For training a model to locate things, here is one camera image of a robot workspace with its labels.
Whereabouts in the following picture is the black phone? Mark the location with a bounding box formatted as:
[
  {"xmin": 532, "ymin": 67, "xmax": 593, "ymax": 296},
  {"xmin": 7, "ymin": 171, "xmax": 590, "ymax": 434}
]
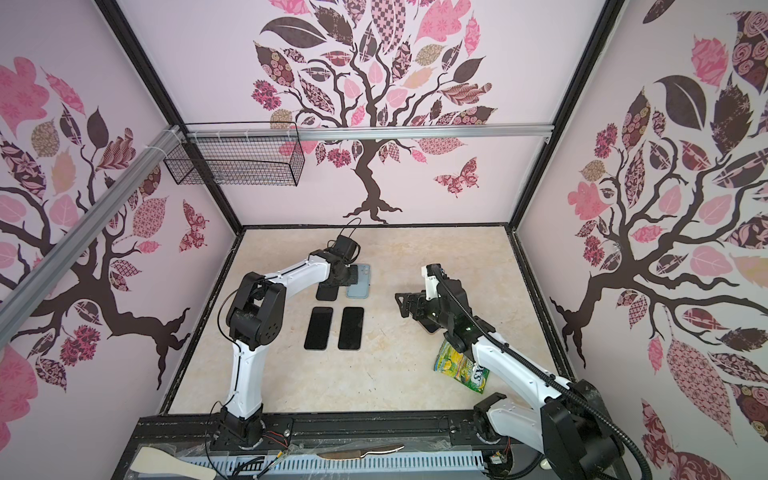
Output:
[
  {"xmin": 422, "ymin": 323, "xmax": 439, "ymax": 334},
  {"xmin": 337, "ymin": 307, "xmax": 364, "ymax": 351}
]

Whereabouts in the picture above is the light blue phone case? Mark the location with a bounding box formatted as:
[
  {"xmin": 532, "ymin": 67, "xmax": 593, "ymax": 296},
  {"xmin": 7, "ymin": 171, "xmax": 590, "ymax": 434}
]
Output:
[{"xmin": 346, "ymin": 264, "xmax": 371, "ymax": 300}]

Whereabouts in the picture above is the black phone case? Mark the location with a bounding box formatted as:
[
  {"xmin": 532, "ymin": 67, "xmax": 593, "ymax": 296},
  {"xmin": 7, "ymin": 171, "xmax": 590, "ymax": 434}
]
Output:
[{"xmin": 315, "ymin": 283, "xmax": 339, "ymax": 302}]

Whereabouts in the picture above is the black smartphone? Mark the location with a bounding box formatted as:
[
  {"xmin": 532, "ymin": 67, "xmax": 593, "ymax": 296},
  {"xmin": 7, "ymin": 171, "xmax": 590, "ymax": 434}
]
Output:
[{"xmin": 304, "ymin": 307, "xmax": 333, "ymax": 351}]

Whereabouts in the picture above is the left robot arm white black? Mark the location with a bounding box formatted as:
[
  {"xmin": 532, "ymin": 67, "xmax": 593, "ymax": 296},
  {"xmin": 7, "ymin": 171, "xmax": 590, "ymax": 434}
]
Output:
[{"xmin": 219, "ymin": 234, "xmax": 361, "ymax": 448}]

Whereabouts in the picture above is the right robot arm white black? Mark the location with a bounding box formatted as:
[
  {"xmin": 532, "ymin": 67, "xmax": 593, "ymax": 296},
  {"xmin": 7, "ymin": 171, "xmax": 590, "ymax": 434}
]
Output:
[{"xmin": 394, "ymin": 264, "xmax": 626, "ymax": 479}]

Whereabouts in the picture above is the green yellow candy bag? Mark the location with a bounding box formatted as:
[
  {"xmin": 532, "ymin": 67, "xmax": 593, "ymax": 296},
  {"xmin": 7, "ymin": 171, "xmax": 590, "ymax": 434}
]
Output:
[{"xmin": 433, "ymin": 340, "xmax": 489, "ymax": 394}]

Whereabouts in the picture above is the wooden knife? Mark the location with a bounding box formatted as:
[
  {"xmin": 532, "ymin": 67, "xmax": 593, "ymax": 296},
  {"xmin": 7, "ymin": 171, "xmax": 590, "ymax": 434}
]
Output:
[{"xmin": 317, "ymin": 444, "xmax": 405, "ymax": 461}]

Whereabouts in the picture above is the white spatula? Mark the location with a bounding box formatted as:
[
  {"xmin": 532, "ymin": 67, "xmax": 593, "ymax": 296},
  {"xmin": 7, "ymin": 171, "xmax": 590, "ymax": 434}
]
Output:
[{"xmin": 129, "ymin": 446, "xmax": 217, "ymax": 480}]

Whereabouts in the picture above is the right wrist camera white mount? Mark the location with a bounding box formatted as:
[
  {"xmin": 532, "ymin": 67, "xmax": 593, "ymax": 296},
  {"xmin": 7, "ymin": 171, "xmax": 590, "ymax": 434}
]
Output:
[{"xmin": 421, "ymin": 264, "xmax": 440, "ymax": 301}]

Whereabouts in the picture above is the aluminium rail back wall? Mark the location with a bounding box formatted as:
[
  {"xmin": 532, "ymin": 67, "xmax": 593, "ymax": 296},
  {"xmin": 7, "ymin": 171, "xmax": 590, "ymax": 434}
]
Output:
[{"xmin": 186, "ymin": 123, "xmax": 554, "ymax": 141}]

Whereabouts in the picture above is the aluminium rail wall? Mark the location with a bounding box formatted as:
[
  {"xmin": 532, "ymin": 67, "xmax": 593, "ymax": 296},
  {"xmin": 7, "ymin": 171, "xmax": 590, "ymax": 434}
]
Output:
[
  {"xmin": 1, "ymin": 125, "xmax": 183, "ymax": 345},
  {"xmin": 186, "ymin": 123, "xmax": 554, "ymax": 141}
]

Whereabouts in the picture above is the white perforated cable tray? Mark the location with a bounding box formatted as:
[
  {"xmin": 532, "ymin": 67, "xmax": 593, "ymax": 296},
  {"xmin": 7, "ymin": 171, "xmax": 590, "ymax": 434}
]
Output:
[{"xmin": 179, "ymin": 451, "xmax": 485, "ymax": 475}]

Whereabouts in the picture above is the black wire basket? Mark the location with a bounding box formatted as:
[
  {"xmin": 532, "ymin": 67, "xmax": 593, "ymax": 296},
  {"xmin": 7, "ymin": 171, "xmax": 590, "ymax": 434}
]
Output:
[{"xmin": 164, "ymin": 120, "xmax": 305, "ymax": 187}]

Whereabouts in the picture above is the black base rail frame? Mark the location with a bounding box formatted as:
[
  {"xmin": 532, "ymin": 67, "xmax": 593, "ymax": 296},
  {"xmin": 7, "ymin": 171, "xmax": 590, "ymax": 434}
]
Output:
[{"xmin": 110, "ymin": 410, "xmax": 556, "ymax": 479}]

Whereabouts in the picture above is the black corrugated cable conduit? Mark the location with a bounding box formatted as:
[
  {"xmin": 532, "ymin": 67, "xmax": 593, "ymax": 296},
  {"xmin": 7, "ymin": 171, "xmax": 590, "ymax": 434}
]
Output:
[{"xmin": 434, "ymin": 269, "xmax": 654, "ymax": 480}]

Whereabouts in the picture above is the aluminium rail left wall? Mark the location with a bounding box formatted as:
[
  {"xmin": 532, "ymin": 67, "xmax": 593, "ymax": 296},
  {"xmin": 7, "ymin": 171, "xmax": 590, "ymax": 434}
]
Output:
[{"xmin": 1, "ymin": 125, "xmax": 183, "ymax": 345}]

